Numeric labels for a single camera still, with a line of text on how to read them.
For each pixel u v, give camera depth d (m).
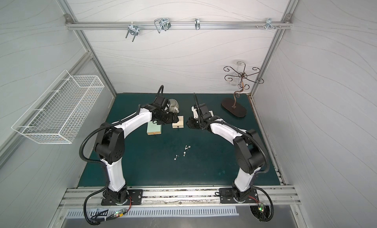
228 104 1.15
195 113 0.84
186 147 0.91
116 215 0.68
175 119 0.86
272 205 0.70
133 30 0.79
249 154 0.47
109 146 0.50
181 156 0.88
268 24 0.77
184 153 0.88
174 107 1.03
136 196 0.73
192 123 0.80
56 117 0.68
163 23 0.76
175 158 0.86
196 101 0.82
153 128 0.96
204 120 0.71
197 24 0.78
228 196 0.73
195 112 0.84
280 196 0.75
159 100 0.77
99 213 0.72
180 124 0.97
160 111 0.72
